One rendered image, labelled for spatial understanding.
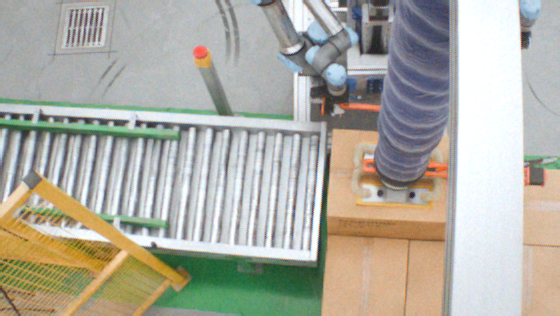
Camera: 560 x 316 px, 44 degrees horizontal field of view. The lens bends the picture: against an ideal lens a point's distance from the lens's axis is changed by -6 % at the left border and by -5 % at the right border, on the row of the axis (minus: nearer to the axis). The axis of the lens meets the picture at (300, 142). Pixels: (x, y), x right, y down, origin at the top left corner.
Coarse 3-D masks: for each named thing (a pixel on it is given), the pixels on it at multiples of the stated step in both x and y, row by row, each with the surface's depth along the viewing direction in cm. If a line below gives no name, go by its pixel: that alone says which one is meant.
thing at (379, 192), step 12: (372, 192) 315; (384, 192) 315; (408, 192) 315; (420, 192) 314; (360, 204) 315; (372, 204) 314; (384, 204) 314; (396, 204) 314; (408, 204) 313; (420, 204) 313; (432, 204) 313
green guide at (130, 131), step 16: (0, 128) 378; (16, 128) 376; (32, 128) 374; (48, 128) 371; (64, 128) 369; (80, 128) 368; (96, 128) 367; (112, 128) 367; (128, 128) 366; (144, 128) 366
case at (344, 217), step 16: (336, 144) 326; (352, 144) 325; (448, 144) 323; (336, 160) 323; (352, 160) 323; (336, 176) 321; (368, 176) 320; (336, 192) 319; (352, 192) 318; (336, 208) 317; (352, 208) 316; (368, 208) 316; (384, 208) 315; (400, 208) 315; (336, 224) 331; (352, 224) 328; (368, 224) 326; (384, 224) 324; (400, 224) 322; (416, 224) 319; (432, 224) 317
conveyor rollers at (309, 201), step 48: (0, 144) 377; (48, 144) 376; (96, 144) 376; (144, 144) 374; (192, 144) 371; (240, 144) 370; (240, 192) 363; (288, 192) 361; (192, 240) 356; (288, 240) 353
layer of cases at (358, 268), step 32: (544, 192) 354; (544, 224) 349; (352, 256) 350; (384, 256) 349; (416, 256) 348; (544, 256) 344; (352, 288) 345; (384, 288) 344; (416, 288) 343; (544, 288) 339
